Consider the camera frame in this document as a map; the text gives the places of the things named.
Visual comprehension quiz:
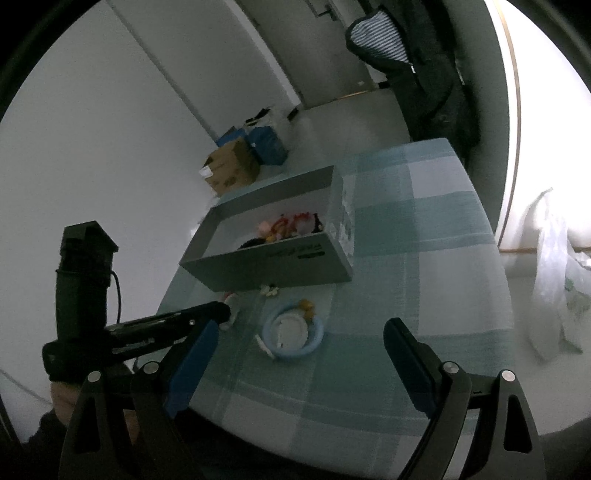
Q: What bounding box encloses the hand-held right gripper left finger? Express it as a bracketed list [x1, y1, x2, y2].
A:
[58, 318, 220, 480]

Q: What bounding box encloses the person's left hand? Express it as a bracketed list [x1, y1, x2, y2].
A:
[48, 382, 84, 423]

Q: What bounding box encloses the brown cardboard box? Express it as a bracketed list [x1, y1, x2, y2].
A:
[202, 138, 262, 197]

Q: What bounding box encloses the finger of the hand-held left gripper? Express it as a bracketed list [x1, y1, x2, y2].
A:
[105, 302, 232, 354]

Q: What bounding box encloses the grey door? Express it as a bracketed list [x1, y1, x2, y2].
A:
[231, 0, 389, 109]

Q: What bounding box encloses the black cable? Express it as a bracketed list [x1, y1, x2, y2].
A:
[110, 270, 123, 324]

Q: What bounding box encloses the white plastic bag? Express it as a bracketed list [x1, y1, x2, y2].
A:
[242, 106, 303, 134]

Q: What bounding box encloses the red hair accessory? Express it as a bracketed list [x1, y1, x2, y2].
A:
[268, 215, 296, 241]

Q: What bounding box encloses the blue bag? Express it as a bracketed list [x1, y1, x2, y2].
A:
[217, 126, 289, 166]

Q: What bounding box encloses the grey cardboard box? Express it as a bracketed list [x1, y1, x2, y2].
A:
[178, 165, 355, 292]

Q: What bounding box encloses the light blue bangle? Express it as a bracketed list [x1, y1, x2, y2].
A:
[262, 302, 325, 361]

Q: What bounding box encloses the bright framed window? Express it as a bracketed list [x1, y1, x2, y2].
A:
[485, 0, 591, 278]

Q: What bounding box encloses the clear plastic bag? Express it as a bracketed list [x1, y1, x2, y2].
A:
[529, 187, 591, 361]

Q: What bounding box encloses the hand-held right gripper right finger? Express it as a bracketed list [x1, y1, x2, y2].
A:
[383, 318, 548, 480]

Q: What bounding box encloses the green checked tablecloth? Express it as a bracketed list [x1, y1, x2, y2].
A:
[157, 137, 515, 467]

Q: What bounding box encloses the black hanging coat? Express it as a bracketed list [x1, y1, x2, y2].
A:
[379, 0, 481, 167]

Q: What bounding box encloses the person's left forearm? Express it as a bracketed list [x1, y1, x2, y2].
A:
[21, 408, 70, 480]

